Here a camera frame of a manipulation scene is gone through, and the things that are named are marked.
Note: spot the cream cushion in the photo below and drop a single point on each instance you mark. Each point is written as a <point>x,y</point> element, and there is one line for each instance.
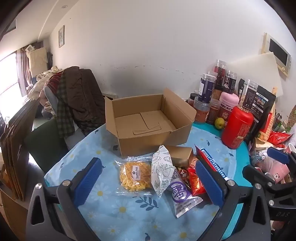
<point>38,60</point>

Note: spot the clear jar dark brown powder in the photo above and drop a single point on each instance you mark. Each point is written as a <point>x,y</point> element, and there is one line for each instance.
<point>214,113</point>

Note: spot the clear jar reddish brown powder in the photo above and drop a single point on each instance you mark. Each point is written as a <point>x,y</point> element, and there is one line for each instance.
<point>201,113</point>

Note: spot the white wall box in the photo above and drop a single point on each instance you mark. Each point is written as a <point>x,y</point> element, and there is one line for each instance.
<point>109,95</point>

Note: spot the long red snack packet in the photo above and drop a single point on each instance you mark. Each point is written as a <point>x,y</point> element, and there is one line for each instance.
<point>214,163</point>

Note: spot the clear jar black label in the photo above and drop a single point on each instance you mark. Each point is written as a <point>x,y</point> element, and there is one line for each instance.
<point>230,82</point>

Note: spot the blue daisy print tablecloth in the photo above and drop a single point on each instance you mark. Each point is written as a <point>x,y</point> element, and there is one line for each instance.
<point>129,220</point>

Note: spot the clear packet of yellow crisps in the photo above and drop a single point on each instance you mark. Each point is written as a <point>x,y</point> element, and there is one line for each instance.
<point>134,176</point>

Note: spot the small gold cardboard box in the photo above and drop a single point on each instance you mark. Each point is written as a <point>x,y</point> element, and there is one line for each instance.
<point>180,154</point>

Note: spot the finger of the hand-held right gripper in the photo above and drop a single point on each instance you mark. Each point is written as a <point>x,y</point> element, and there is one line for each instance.
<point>256,175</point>
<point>277,155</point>

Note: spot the pile of light clothes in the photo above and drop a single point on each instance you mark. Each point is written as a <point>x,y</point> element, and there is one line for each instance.
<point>44,78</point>

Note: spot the purple white snack packet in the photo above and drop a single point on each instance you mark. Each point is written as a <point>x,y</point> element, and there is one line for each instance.
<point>180,197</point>

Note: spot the white patterned snack packet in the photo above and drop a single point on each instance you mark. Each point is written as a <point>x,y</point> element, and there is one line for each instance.
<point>159,171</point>

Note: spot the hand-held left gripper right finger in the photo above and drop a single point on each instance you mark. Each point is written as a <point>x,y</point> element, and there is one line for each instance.
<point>209,183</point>

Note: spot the tall clear jar dark contents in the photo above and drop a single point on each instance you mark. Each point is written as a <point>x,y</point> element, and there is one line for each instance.
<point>220,71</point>

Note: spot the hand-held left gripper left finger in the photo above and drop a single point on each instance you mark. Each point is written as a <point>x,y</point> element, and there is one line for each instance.
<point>89,183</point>

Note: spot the brown jacket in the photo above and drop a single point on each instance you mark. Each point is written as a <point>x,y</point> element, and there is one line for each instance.
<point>85,97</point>

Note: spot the orange white paper bag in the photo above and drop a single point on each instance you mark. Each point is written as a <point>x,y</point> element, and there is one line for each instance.
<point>266,129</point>

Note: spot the small clear jar red contents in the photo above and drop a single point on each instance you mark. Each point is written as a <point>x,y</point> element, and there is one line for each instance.
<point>192,99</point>

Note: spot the plaid cloth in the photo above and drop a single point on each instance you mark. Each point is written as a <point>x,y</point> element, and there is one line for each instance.
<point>64,109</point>

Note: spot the curtain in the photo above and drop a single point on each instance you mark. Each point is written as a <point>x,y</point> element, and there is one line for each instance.
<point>23,69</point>

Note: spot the red canister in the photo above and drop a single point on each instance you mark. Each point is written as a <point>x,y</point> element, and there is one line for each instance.
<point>238,129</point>

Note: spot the framed wall picture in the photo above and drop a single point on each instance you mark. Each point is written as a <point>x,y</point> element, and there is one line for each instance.
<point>61,36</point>

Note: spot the clear jar of beans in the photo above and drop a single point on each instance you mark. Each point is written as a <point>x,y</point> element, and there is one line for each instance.
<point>248,97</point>

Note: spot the black stand-up pouch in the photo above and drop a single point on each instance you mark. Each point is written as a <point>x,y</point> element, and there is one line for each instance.
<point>263,104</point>

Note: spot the wood framed blackboard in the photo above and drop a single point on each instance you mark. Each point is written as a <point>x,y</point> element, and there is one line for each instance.
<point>278,52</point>

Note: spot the crumpled red packet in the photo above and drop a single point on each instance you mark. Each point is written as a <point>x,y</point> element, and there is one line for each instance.
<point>278,138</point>

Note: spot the pink lid canister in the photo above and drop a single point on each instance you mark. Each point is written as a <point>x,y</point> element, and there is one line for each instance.
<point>229,102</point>

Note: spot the window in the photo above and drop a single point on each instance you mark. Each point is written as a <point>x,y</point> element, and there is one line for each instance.
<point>8,76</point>

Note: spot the white cutting board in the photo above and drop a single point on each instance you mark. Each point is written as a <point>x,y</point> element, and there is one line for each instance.
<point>261,69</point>

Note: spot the pink panda cup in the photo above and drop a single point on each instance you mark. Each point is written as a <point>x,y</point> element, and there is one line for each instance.
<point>281,172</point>

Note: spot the dark green chair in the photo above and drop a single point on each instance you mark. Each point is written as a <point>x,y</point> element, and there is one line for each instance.
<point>44,143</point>

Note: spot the teal table mat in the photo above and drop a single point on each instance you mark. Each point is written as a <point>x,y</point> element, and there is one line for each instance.
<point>240,166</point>

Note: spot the green apple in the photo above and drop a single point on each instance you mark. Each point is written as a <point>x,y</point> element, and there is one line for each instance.
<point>219,123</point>

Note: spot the stack of flat cardboard sheets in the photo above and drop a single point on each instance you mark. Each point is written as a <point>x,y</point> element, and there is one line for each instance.
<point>16,150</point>

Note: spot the clear jar purple label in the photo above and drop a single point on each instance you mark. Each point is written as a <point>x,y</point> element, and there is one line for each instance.
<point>207,89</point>

